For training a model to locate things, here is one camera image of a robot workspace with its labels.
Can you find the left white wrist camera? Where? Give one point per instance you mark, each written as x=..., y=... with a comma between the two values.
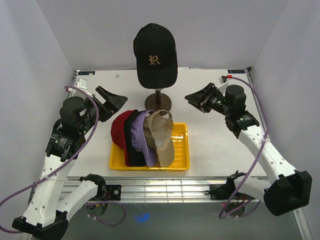
x=81, y=84

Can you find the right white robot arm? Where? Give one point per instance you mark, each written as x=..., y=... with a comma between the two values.
x=287, y=188

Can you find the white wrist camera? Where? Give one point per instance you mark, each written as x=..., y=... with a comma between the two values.
x=81, y=84
x=224, y=83

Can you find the purple LA cap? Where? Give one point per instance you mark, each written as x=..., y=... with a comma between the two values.
x=139, y=141

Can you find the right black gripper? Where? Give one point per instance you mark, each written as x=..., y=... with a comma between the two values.
x=198, y=100

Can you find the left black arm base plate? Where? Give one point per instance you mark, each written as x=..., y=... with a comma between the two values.
x=109, y=193

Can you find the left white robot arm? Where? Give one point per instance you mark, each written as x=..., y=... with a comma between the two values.
x=47, y=217

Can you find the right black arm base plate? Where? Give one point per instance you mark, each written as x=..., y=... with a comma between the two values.
x=221, y=192

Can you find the beige R cap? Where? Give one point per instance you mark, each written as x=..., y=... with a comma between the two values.
x=157, y=130

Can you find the black R sport cap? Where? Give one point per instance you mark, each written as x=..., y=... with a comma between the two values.
x=155, y=51

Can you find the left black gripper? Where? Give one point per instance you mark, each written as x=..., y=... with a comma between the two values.
x=113, y=103

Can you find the aluminium frame rail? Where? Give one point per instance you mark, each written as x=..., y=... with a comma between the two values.
x=214, y=152

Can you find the black cap red trim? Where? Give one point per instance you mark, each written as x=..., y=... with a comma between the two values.
x=133, y=158

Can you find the yellow plastic tray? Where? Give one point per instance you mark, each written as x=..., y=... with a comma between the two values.
x=181, y=160

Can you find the dark wooden mannequin stand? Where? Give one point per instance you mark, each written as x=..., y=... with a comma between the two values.
x=158, y=101

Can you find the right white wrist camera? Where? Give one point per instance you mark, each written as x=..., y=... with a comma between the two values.
x=224, y=83

